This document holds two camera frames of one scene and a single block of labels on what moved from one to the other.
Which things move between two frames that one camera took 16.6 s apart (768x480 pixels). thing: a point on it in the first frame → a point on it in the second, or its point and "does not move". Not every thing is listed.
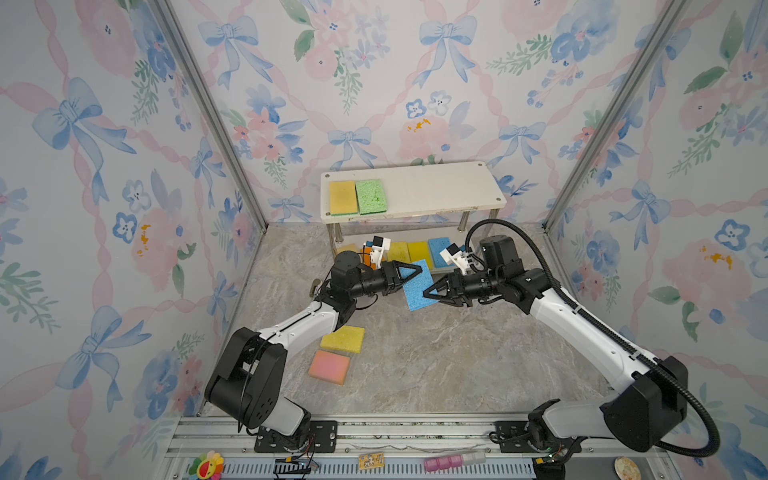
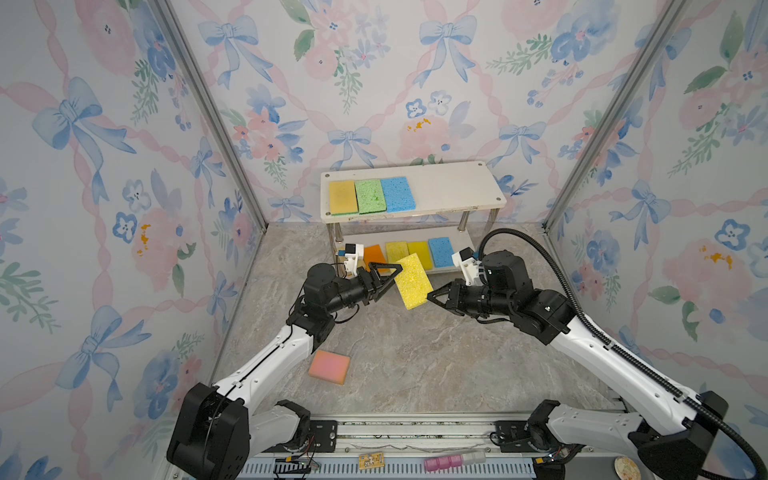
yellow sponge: x=347 y=338 → x=413 y=282
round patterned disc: x=626 y=469 does not move
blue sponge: x=414 y=290 → x=398 y=195
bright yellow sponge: x=419 y=251 does not move
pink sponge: x=330 y=367 does not move
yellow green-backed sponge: x=343 y=198 does not move
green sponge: x=371 y=197 does not move
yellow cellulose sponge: x=399 y=251 does not move
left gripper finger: x=397 y=278 → x=385 y=282
